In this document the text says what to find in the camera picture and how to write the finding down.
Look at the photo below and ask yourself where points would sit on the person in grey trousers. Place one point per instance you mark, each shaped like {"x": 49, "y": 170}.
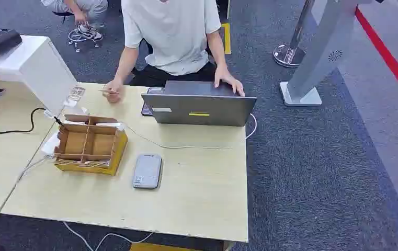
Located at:
{"x": 81, "y": 8}

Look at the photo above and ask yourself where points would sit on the grey flat power bank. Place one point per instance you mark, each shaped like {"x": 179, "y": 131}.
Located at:
{"x": 147, "y": 171}

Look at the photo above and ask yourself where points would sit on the grey kiosk stand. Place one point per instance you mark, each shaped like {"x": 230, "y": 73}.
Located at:
{"x": 320, "y": 52}

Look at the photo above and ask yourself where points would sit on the chair wheel base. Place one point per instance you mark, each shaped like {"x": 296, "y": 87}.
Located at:
{"x": 81, "y": 38}

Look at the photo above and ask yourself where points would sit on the person's right hand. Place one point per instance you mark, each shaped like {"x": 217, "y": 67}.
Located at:
{"x": 114, "y": 90}

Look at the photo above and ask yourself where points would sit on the chrome stanchion post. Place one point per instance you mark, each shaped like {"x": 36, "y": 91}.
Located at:
{"x": 290, "y": 48}

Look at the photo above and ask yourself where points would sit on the white cabinet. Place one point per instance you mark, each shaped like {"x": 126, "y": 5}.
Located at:
{"x": 39, "y": 65}

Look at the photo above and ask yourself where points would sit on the yellow wooden compartment box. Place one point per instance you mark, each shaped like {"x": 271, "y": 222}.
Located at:
{"x": 91, "y": 143}

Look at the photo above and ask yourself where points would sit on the person's left hand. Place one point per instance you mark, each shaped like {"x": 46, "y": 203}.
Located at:
{"x": 224, "y": 77}

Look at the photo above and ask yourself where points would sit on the white cards stack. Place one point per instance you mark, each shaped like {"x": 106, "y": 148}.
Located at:
{"x": 110, "y": 125}

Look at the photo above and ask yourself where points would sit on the yellow floor tape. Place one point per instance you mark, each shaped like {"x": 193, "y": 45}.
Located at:
{"x": 226, "y": 38}

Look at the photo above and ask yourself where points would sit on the red floor tape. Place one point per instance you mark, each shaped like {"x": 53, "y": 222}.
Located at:
{"x": 389, "y": 59}

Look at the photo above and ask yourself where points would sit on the grey laptop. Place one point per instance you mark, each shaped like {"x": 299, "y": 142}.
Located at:
{"x": 198, "y": 105}

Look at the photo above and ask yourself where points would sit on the thin card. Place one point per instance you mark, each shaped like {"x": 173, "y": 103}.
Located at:
{"x": 106, "y": 91}

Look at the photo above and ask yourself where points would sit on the black phone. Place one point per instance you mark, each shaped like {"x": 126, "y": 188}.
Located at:
{"x": 149, "y": 100}

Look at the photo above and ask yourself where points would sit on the person in pale shirt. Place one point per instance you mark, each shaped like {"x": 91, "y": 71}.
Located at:
{"x": 174, "y": 31}

